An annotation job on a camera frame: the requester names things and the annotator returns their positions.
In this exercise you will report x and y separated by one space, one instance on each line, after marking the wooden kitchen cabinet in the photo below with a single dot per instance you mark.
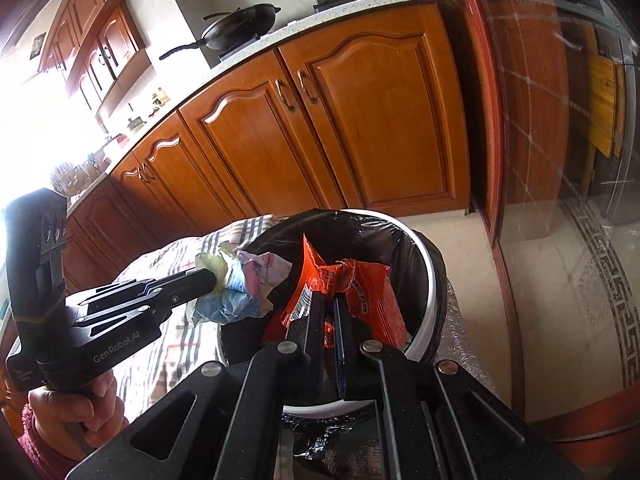
95 15
390 135

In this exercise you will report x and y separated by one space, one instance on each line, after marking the wooden upper kitchen cabinet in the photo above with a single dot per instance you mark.
95 15

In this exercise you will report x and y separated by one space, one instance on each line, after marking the large wooden cabinet door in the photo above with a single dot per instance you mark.
385 120

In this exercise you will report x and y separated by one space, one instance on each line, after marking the white round trash bin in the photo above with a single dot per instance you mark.
425 280

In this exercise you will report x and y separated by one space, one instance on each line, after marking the arched wooden cabinet door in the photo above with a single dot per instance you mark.
255 150

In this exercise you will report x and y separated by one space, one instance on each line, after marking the narrow wooden cabinet door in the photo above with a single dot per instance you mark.
185 180
145 210

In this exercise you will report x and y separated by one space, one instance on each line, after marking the white bin with black liner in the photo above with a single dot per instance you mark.
350 240

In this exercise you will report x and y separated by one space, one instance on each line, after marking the small condiment bottles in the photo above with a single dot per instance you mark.
159 99

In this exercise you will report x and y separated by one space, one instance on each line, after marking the person's left hand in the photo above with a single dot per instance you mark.
75 410

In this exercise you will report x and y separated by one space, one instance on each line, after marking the black induction cooker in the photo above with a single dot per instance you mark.
345 2

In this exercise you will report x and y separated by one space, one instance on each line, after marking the round glass table red rim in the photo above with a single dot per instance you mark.
575 285

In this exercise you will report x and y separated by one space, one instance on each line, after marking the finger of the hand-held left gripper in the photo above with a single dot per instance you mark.
165 282
190 296

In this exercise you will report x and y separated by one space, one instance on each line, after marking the utensil holder with chopsticks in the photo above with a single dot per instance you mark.
70 177

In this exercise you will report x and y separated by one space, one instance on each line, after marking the wooden lower kitchen cabinet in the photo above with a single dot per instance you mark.
390 135

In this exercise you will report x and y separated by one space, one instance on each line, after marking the plaid checked cloth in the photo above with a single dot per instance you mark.
165 350

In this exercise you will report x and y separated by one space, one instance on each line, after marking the black gas stove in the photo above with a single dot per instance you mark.
237 47

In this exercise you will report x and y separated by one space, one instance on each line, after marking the light wooden chair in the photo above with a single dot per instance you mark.
602 105

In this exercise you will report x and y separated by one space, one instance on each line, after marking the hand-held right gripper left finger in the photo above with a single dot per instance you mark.
320 340

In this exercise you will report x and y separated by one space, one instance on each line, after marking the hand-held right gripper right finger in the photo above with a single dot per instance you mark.
345 355

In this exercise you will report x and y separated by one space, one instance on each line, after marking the pastel plastic wrapper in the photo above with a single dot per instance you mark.
240 285

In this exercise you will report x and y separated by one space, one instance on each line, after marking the person's left forearm pink sleeve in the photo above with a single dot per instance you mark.
40 450

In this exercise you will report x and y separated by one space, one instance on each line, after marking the orange red snack wrapper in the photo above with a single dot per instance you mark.
370 290

